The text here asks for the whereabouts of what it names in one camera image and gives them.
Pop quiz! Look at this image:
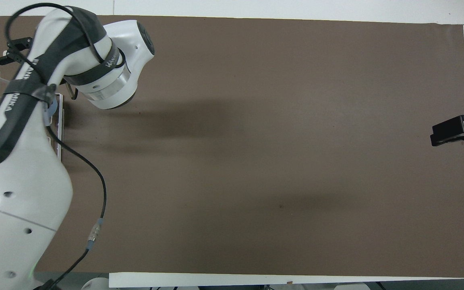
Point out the black cable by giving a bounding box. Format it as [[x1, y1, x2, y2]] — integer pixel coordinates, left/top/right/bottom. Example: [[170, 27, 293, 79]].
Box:
[[4, 2, 127, 290]]

